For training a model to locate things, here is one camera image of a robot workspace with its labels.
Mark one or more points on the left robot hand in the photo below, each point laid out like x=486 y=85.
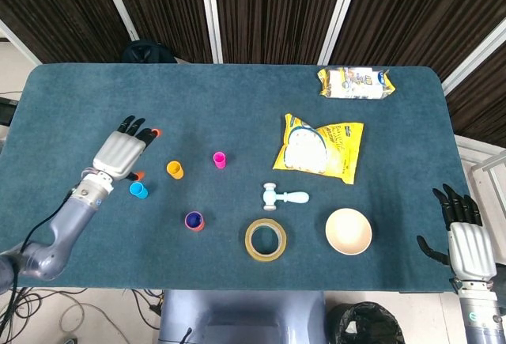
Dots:
x=116 y=152

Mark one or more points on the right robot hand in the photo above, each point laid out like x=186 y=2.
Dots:
x=472 y=249

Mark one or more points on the cyan plastic cup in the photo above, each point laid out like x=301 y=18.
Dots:
x=138 y=190

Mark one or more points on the yellow plastic cup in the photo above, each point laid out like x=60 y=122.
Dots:
x=174 y=170

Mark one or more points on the purple plastic cup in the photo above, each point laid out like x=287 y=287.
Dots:
x=193 y=219

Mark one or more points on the pink plastic cup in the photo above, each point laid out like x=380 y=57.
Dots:
x=220 y=160

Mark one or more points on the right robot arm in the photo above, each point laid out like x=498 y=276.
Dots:
x=480 y=312

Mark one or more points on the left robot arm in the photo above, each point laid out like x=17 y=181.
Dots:
x=73 y=221

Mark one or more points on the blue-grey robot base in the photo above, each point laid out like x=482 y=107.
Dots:
x=237 y=316

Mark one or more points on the white metal rack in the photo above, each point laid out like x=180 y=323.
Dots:
x=488 y=162

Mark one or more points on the black chair back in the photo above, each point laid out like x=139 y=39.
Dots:
x=146 y=53

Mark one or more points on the orange plastic cup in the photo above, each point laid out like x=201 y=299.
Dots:
x=199 y=227

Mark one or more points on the black box device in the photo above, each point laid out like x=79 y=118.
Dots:
x=7 y=111

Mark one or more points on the cream bowl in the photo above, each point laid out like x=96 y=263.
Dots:
x=348 y=231

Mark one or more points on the teal table cloth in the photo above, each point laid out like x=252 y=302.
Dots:
x=237 y=103

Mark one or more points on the black trash bin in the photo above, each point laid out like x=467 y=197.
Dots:
x=363 y=324

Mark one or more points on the yellow packing tape roll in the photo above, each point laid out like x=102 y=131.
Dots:
x=250 y=247

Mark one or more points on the light blue toy hammer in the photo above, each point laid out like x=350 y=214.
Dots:
x=292 y=197

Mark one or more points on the large yellow snack bag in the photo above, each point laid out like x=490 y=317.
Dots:
x=312 y=154

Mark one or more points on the small white yellow snack pack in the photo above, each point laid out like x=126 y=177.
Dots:
x=356 y=83

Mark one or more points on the white partition post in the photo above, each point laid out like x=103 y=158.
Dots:
x=340 y=12
x=20 y=45
x=210 y=12
x=116 y=2
x=474 y=57

